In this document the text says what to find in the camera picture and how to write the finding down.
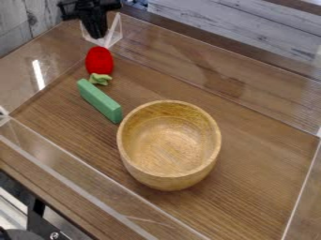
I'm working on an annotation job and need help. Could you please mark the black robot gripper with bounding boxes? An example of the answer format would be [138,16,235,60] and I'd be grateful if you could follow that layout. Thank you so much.
[57,0,122,39]

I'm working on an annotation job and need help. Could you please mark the red plush strawberry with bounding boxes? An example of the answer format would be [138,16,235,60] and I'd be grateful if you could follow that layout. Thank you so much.
[86,47,114,85]

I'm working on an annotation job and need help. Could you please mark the green rectangular block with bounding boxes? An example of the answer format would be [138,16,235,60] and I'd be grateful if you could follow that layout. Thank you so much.
[77,79,124,124]

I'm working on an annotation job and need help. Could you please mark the wooden bowl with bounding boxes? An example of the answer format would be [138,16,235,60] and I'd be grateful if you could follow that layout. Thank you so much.
[117,100,223,191]

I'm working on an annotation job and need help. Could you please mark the clear acrylic tray walls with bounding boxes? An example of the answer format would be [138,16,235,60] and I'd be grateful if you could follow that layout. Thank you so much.
[0,13,321,240]

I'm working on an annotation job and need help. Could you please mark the black metal table frame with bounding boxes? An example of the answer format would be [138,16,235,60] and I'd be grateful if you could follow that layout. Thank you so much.
[0,168,96,240]

